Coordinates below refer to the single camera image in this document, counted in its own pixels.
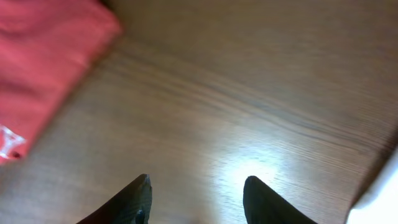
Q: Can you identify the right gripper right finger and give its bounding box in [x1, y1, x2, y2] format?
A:
[243, 175, 317, 224]

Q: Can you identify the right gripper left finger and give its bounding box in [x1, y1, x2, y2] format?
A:
[77, 174, 152, 224]

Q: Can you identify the orange t-shirt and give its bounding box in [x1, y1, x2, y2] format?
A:
[1, 0, 121, 164]

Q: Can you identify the white t-shirt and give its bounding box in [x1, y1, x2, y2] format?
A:
[346, 149, 398, 224]

